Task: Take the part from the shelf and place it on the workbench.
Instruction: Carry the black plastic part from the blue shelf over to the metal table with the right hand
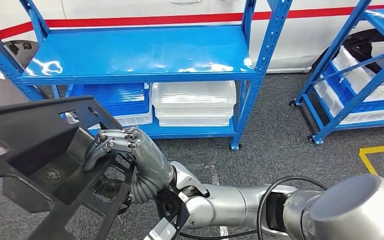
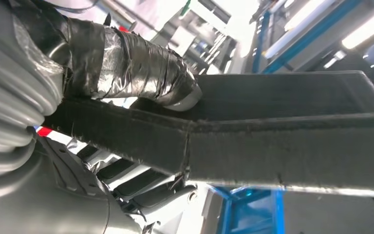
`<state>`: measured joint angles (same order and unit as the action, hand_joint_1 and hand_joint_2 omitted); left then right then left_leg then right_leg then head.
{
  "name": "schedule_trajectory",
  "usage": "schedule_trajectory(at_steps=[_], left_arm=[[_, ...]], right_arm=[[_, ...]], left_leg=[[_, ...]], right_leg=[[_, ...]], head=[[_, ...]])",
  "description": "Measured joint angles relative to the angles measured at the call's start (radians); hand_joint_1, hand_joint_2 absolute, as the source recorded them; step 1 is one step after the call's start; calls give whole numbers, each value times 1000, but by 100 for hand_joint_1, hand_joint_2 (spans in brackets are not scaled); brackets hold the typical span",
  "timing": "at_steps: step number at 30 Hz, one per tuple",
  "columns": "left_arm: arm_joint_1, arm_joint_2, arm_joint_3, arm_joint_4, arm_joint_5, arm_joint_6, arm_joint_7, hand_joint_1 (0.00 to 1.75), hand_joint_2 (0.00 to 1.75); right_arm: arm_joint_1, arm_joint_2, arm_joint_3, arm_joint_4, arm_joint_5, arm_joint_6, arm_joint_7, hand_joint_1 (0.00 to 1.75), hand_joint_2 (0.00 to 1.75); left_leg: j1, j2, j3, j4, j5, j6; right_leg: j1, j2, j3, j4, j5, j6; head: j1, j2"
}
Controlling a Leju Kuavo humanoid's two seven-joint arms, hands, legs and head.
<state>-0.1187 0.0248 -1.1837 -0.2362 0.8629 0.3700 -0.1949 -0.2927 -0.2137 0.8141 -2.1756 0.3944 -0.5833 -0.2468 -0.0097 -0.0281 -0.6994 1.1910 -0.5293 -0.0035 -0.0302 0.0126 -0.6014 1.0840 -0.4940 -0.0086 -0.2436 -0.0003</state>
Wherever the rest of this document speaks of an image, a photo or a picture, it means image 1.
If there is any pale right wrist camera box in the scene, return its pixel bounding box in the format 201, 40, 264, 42
143, 188, 192, 240

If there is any clear floor tape strip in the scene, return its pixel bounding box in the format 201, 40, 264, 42
205, 162, 230, 240

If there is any black curved part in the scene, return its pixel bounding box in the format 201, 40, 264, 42
342, 29, 384, 85

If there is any black plastic car part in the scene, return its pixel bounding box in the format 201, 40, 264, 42
0, 95, 137, 240

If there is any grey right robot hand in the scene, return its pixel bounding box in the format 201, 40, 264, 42
83, 127, 176, 190

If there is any blue plastic bin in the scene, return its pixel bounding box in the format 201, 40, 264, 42
321, 62, 384, 114
68, 82, 152, 117

